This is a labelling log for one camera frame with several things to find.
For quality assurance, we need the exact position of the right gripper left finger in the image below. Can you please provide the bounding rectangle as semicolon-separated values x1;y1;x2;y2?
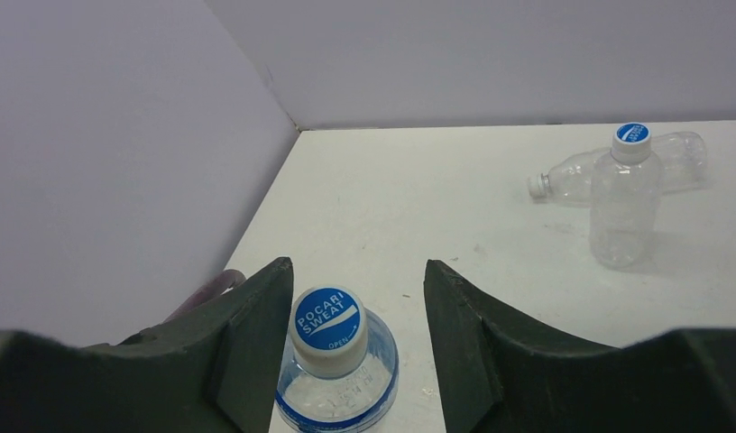
0;257;294;432

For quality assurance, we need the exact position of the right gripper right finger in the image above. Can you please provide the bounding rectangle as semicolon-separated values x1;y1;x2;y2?
424;260;736;432

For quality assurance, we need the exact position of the blue label bottle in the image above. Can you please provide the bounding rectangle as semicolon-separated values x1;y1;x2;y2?
275;286;400;432

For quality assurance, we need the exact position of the clear bottle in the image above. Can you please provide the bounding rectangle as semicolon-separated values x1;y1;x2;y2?
589;123;664;269
527;130;709;205

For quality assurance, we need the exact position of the blue white bottle cap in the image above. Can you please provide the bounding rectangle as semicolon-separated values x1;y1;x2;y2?
289;286;368;379

